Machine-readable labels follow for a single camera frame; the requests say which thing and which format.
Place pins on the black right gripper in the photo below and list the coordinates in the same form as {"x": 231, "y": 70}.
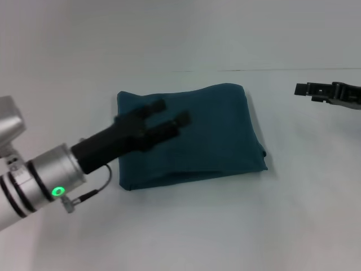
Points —
{"x": 348, "y": 96}

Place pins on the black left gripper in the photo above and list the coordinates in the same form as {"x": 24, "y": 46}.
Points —
{"x": 112, "y": 141}

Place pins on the blue T-shirt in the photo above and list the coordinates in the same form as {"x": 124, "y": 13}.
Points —
{"x": 191, "y": 141}

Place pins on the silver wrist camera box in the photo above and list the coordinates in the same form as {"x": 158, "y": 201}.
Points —
{"x": 9, "y": 121}

